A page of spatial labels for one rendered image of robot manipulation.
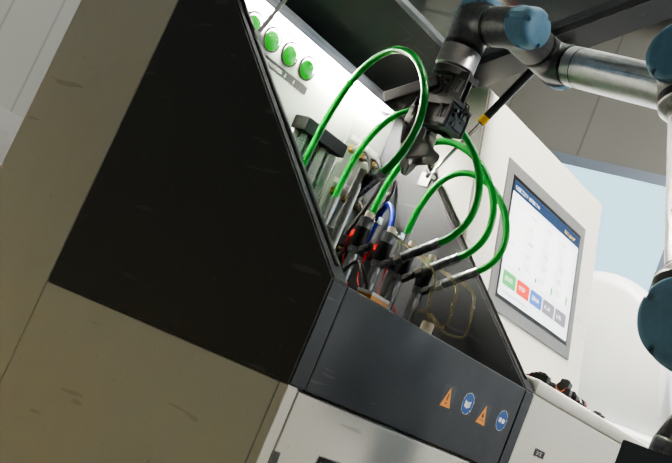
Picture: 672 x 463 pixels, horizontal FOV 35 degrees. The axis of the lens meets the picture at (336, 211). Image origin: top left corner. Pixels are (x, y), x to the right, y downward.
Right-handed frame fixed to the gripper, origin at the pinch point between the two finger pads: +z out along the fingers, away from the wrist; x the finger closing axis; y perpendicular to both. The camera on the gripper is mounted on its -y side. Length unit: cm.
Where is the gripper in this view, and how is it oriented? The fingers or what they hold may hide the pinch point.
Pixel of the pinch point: (402, 167)
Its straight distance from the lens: 194.1
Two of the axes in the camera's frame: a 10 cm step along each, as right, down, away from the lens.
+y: 7.4, 2.1, -6.3
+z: -3.9, 9.1, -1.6
